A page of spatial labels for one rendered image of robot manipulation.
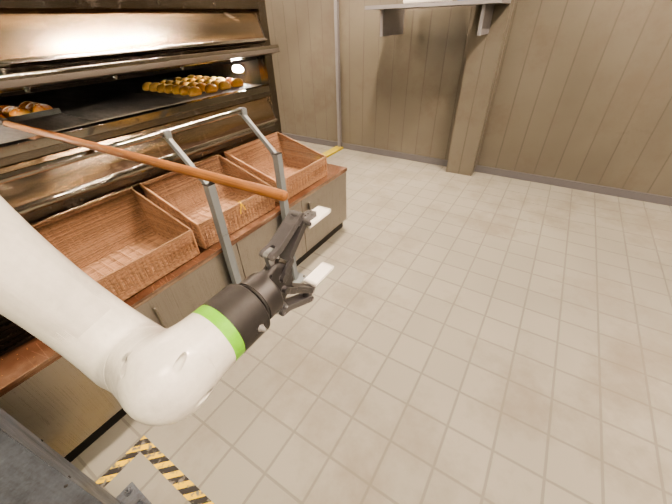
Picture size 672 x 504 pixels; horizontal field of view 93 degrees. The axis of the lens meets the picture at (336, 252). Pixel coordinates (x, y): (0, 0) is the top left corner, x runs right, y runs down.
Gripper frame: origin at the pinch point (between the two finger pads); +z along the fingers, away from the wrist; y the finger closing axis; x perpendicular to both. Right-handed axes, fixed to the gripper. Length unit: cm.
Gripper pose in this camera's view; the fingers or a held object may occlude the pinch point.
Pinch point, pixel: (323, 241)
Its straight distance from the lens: 63.2
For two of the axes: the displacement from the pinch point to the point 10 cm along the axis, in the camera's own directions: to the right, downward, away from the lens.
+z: 5.4, -5.2, 6.7
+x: 8.4, 2.9, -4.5
